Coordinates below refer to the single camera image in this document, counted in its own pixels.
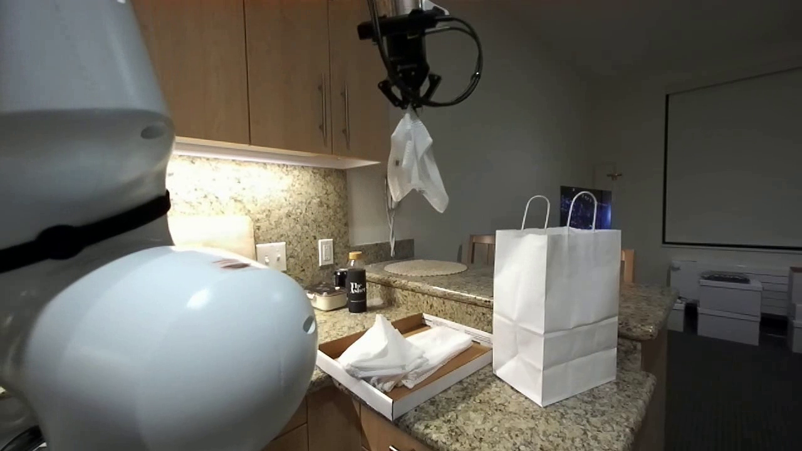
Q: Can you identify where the shallow white cardboard box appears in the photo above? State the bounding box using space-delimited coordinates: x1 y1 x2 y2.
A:
314 309 495 421

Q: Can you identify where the wide white wall outlet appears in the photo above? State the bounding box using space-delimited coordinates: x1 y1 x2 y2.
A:
256 237 291 273

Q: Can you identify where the white wall board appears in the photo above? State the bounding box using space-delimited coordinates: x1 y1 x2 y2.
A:
661 68 802 249

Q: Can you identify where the dark monitor with blue glow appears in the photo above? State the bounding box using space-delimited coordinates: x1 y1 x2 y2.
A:
558 182 613 229

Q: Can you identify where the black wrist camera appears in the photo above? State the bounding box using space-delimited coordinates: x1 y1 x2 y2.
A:
359 8 450 43

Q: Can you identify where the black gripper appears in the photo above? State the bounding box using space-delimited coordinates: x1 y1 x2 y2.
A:
375 35 443 112

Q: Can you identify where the short metal cabinet handle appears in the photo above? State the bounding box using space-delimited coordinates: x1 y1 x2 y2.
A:
315 80 330 144
338 80 354 147

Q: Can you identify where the wooden dining chair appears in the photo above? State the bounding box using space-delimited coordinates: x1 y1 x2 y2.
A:
455 232 495 268
620 244 640 288

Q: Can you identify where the white paper bag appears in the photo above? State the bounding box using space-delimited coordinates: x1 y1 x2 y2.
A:
492 187 623 408

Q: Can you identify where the small white dish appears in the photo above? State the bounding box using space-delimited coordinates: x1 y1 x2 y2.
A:
309 286 350 313

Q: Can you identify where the wooden base cabinet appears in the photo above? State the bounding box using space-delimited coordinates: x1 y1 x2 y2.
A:
266 373 439 451

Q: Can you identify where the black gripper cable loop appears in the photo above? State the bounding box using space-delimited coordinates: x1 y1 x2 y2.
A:
424 11 487 109

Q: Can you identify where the wooden wall cabinet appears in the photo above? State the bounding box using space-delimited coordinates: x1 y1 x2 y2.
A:
130 0 390 170

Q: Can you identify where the narrow white wall outlet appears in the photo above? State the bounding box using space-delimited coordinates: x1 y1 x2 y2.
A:
315 236 338 268

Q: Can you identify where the black jar with wooden lid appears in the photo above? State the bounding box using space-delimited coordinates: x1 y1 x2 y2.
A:
343 248 371 313

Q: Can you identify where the black cable strap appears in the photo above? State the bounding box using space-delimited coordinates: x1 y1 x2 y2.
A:
0 189 173 274

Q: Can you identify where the white wall phone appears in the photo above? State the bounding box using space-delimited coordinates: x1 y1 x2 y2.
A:
384 170 406 258

